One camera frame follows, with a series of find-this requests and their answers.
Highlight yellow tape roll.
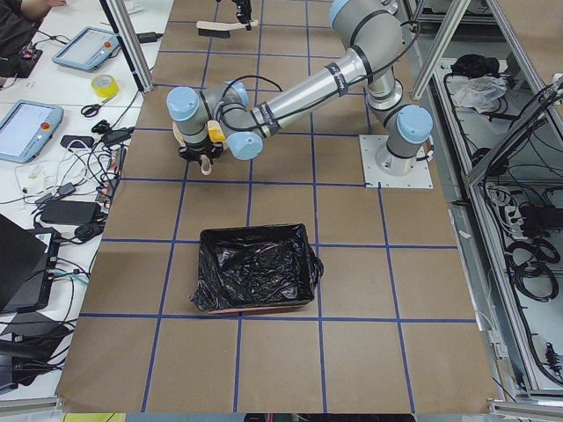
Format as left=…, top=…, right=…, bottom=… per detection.
left=91, top=74, right=120, bottom=98

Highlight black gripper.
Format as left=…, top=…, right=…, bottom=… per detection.
left=179, top=142, right=223, bottom=164
left=232, top=0, right=252, bottom=31

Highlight bin with black liner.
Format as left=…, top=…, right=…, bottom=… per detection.
left=190, top=223, right=324, bottom=313

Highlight black power adapter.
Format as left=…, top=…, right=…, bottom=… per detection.
left=40, top=200, right=101, bottom=225

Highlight beige plastic dustpan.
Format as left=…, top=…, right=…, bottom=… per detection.
left=172, top=122, right=226, bottom=175

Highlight teach pendant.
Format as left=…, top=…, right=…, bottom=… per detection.
left=52, top=26, right=120, bottom=71
left=1, top=99, right=64, bottom=164

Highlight black laptop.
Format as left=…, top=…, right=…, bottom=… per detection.
left=1, top=216, right=61, bottom=314

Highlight near teach pendant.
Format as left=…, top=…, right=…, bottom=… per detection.
left=1, top=99, right=64, bottom=164

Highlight far teach pendant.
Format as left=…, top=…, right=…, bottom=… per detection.
left=52, top=26, right=120, bottom=71

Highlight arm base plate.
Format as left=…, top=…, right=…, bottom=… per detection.
left=359, top=135, right=434, bottom=189

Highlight aluminium frame post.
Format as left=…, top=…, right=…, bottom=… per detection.
left=99, top=0, right=154, bottom=93

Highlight black handled scissors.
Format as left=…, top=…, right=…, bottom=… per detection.
left=80, top=97, right=113, bottom=118

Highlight yellow green sponge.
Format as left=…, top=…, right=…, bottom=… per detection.
left=207, top=120, right=226, bottom=143

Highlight white hand brush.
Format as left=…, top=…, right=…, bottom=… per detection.
left=196, top=19, right=259, bottom=39

